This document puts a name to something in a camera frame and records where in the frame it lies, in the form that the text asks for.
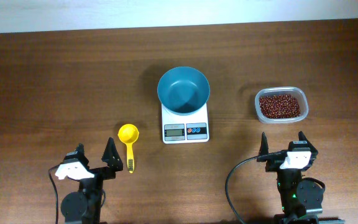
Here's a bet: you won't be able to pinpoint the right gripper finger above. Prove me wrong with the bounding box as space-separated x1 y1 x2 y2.
298 131 312 146
259 132 269 156

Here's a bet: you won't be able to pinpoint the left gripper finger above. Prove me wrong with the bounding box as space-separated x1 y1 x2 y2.
75 143 89 167
101 138 123 172

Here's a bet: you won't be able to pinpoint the yellow plastic measuring scoop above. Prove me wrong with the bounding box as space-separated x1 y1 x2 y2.
117 124 139 174

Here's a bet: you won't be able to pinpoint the clear plastic bean container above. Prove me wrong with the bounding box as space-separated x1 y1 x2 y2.
254 86 309 124

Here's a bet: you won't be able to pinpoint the red adzuki beans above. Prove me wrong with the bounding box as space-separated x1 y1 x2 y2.
259 95 301 119

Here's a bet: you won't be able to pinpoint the blue plastic bowl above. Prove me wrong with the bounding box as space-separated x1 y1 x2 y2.
157 67 211 115

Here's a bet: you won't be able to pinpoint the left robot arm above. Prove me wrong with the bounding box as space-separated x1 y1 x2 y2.
55 138 123 224

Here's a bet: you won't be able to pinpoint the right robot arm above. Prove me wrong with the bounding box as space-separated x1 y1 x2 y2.
257 131 346 224

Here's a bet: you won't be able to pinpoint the white digital kitchen scale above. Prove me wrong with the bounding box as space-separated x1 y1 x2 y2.
161 104 209 144

